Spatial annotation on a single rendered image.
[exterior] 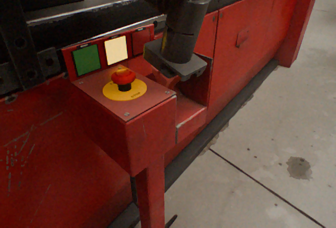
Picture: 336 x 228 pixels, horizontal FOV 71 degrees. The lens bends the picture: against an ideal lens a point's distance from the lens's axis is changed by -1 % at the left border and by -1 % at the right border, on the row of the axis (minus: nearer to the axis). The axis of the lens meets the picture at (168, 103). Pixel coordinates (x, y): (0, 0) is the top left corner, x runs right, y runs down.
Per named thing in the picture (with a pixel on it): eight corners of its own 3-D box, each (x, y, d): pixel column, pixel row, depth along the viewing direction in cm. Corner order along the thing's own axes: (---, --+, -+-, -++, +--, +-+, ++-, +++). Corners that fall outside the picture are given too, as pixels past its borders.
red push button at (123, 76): (123, 101, 37) (120, 81, 35) (108, 92, 40) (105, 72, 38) (142, 91, 40) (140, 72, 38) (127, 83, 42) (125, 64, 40)
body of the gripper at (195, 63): (166, 43, 47) (174, 7, 42) (205, 72, 43) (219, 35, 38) (141, 52, 43) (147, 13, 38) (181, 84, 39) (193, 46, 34)
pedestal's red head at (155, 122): (132, 178, 39) (119, 83, 29) (83, 133, 48) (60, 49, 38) (206, 123, 51) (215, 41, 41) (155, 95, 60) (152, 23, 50)
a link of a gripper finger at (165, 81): (160, 75, 53) (169, 38, 46) (184, 94, 50) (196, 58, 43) (137, 86, 48) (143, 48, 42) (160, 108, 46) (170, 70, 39)
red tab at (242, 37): (239, 48, 116) (241, 33, 112) (235, 47, 117) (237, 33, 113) (250, 39, 126) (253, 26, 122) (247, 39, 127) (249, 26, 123)
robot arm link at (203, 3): (191, -3, 31) (220, -7, 34) (160, -24, 34) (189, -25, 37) (179, 43, 36) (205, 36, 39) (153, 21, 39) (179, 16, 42)
